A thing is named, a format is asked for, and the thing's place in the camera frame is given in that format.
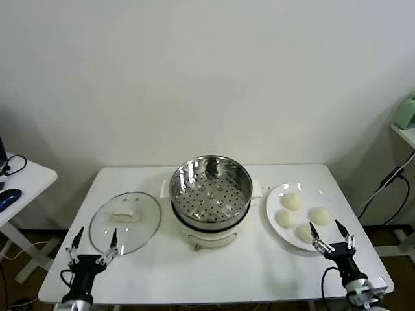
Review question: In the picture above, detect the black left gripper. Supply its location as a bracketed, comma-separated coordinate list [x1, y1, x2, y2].
[65, 226, 118, 294]

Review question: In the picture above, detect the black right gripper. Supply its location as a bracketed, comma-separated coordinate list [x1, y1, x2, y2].
[309, 219, 368, 286]

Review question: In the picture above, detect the white steamed baozi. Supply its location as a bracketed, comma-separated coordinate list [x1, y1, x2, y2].
[309, 207, 333, 227]
[294, 223, 317, 243]
[274, 209, 298, 229]
[281, 193, 304, 211]

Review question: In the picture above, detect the perforated steel steamer basket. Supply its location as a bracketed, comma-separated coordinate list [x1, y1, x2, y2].
[169, 155, 254, 226]

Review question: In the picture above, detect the round glass pot lid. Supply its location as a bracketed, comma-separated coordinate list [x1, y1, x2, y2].
[88, 191, 163, 257]

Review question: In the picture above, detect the large white round plate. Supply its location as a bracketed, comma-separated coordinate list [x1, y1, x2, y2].
[265, 183, 344, 252]

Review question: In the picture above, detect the black power adapter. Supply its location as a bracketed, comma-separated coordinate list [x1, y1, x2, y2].
[379, 165, 402, 188]

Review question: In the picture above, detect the white side desk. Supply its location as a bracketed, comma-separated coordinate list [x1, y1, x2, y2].
[0, 150, 59, 283]

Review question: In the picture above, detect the blue computer mouse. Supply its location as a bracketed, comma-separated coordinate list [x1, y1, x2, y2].
[0, 188, 23, 212]

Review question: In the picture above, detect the white electric cooking pot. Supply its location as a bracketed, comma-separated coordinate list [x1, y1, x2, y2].
[160, 178, 264, 252]

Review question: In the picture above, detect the white shelf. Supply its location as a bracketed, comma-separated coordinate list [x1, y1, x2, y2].
[390, 122, 415, 153]

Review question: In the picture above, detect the dark laptop edge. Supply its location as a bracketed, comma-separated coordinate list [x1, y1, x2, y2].
[0, 135, 9, 167]

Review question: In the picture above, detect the pale green box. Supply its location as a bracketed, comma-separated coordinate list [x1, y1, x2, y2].
[396, 93, 415, 130]

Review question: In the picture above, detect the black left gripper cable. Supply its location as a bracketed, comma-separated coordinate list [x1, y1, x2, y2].
[60, 268, 76, 290]

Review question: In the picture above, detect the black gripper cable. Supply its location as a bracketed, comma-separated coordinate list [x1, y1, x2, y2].
[321, 266, 342, 303]
[60, 268, 76, 290]

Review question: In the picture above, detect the black straight wall cable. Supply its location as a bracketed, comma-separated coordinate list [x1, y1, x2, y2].
[356, 184, 385, 218]

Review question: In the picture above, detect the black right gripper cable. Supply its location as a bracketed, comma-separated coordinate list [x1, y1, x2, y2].
[321, 266, 342, 303]

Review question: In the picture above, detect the white floor cable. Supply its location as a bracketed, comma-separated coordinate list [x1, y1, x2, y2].
[0, 240, 50, 260]

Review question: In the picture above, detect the black looping wall cable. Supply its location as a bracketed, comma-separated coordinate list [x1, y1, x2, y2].
[384, 174, 411, 226]

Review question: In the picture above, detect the black looped desk cable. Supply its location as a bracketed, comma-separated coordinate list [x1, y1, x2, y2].
[0, 154, 28, 178]

